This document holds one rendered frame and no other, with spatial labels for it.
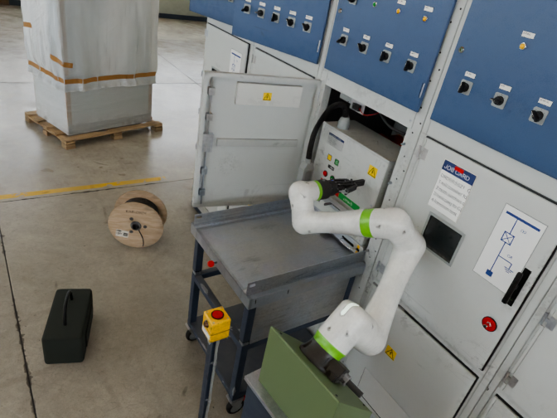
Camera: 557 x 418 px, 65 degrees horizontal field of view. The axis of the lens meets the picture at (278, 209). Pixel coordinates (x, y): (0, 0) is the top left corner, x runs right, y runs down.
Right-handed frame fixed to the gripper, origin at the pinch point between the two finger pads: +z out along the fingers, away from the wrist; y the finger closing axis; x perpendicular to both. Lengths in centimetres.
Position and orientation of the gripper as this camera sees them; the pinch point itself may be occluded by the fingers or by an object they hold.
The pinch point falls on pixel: (358, 182)
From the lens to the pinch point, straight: 216.0
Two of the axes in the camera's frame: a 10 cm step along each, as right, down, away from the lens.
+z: 8.3, -1.6, 5.4
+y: 5.4, 5.0, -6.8
